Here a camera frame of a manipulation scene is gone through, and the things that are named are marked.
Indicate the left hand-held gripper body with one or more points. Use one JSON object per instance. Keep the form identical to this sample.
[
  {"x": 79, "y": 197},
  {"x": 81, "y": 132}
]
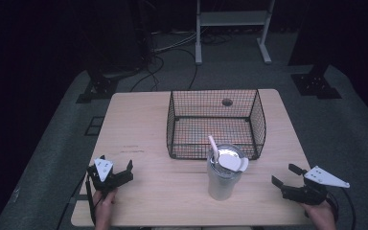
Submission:
[{"x": 103, "y": 169}]

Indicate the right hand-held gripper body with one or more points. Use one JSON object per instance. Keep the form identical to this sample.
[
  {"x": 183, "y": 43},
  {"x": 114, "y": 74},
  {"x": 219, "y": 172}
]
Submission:
[{"x": 322, "y": 179}]

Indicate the clear tumbler with white lid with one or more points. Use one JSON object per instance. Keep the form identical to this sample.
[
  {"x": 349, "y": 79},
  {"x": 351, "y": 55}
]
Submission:
[{"x": 222, "y": 182}]

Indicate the person's left hand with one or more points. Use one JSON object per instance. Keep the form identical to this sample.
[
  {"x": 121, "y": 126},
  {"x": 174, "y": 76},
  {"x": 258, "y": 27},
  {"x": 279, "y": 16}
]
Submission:
[{"x": 103, "y": 207}]

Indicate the person's right hand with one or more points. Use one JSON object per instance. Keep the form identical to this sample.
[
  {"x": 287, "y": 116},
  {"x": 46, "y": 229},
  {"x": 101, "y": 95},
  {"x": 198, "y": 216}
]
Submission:
[{"x": 322, "y": 217}]

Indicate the black stand base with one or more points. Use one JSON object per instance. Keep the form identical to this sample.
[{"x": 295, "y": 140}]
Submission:
[
  {"x": 314, "y": 84},
  {"x": 99, "y": 91}
]

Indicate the white drinking straw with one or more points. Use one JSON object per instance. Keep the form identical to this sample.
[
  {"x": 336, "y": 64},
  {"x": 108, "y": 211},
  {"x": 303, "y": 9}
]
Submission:
[{"x": 213, "y": 147}]

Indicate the dark round table grommet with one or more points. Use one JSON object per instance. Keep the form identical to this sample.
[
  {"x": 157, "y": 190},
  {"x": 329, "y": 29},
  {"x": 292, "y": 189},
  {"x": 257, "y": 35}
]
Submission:
[{"x": 227, "y": 102}]

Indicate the white metal desk frame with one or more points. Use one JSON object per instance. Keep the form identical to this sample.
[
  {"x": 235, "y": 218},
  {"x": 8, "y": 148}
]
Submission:
[{"x": 233, "y": 18}]

